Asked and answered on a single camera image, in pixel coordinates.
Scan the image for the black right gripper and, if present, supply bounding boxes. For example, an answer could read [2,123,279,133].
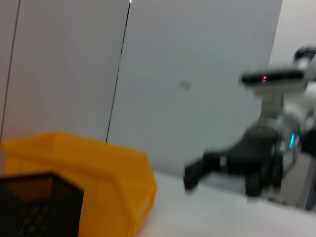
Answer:
[184,128,283,198]

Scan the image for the yellow plastic storage bin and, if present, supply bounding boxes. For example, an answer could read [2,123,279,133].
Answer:
[1,131,158,237]

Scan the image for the black mesh pen holder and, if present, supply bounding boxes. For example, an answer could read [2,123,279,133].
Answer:
[0,172,86,237]

